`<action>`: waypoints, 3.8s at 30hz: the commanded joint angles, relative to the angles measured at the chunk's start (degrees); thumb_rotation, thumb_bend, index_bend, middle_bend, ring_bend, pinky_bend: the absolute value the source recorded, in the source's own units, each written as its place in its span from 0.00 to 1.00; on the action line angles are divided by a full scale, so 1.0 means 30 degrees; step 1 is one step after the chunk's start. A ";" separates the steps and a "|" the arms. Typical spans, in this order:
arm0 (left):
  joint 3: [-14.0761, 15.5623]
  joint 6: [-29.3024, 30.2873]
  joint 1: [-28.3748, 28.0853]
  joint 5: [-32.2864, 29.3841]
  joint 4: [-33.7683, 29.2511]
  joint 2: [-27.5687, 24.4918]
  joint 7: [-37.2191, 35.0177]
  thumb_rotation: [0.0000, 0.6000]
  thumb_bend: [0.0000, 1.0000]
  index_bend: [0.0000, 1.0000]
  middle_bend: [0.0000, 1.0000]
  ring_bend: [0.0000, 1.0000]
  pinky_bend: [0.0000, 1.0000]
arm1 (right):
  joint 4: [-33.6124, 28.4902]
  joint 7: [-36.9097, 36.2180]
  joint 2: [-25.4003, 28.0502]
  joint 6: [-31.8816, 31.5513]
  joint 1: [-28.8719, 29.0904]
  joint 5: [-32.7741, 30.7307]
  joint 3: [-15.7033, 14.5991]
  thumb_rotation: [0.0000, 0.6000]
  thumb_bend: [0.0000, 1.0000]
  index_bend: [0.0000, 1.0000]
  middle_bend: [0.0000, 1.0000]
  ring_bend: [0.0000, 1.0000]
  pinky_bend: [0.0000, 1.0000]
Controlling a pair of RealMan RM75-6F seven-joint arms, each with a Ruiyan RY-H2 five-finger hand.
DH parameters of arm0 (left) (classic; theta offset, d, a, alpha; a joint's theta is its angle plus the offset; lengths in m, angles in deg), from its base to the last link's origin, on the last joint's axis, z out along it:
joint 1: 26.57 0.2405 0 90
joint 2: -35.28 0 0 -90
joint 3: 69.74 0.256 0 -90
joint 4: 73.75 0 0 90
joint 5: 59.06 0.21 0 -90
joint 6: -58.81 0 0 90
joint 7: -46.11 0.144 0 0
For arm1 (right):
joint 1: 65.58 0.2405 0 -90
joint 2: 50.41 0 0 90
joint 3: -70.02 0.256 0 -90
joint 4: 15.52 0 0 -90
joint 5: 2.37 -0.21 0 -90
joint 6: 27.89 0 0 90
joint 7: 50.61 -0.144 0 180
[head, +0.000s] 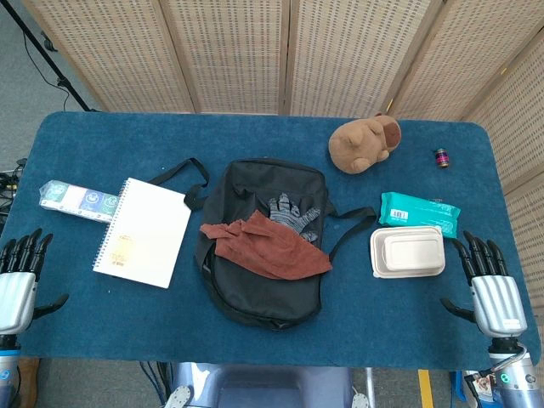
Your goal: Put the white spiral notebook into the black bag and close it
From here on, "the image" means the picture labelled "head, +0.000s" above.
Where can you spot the rust brown cloth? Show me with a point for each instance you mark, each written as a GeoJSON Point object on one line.
{"type": "Point", "coordinates": [272, 251]}

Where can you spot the brown wooden stool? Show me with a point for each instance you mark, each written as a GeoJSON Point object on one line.
{"type": "Point", "coordinates": [29, 382]}

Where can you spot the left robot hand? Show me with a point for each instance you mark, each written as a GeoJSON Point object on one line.
{"type": "Point", "coordinates": [17, 293]}

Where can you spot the large beige pulp food tray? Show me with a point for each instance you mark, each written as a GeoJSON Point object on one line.
{"type": "Point", "coordinates": [377, 263]}

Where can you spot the wicker folding screen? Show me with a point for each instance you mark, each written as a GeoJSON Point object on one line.
{"type": "Point", "coordinates": [234, 51]}

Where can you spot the blue carpet table cover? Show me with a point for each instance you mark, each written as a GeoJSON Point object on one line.
{"type": "Point", "coordinates": [106, 140]}

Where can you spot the small beige pulp food box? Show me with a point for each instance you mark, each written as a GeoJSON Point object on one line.
{"type": "Point", "coordinates": [410, 253]}

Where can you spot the long snack box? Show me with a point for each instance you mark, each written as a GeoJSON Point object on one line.
{"type": "Point", "coordinates": [72, 197]}

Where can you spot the white spiral notebook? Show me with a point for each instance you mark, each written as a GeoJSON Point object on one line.
{"type": "Point", "coordinates": [140, 234]}

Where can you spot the blue-grey robot torso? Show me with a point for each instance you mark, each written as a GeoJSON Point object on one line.
{"type": "Point", "coordinates": [263, 382]}

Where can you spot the colourful thread spool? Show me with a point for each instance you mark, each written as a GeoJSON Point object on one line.
{"type": "Point", "coordinates": [442, 158]}

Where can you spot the black tripod stand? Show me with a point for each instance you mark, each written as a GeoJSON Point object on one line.
{"type": "Point", "coordinates": [60, 81]}

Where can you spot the teal wet wipes pack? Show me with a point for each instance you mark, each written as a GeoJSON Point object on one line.
{"type": "Point", "coordinates": [416, 210]}

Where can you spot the grey knit glove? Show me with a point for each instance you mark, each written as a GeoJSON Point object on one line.
{"type": "Point", "coordinates": [289, 214]}

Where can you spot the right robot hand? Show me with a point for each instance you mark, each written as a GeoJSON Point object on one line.
{"type": "Point", "coordinates": [497, 302]}

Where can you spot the black backpack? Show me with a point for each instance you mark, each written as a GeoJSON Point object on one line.
{"type": "Point", "coordinates": [263, 297]}

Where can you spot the brown plush capybara toy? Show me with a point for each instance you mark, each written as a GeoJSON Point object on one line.
{"type": "Point", "coordinates": [361, 144]}

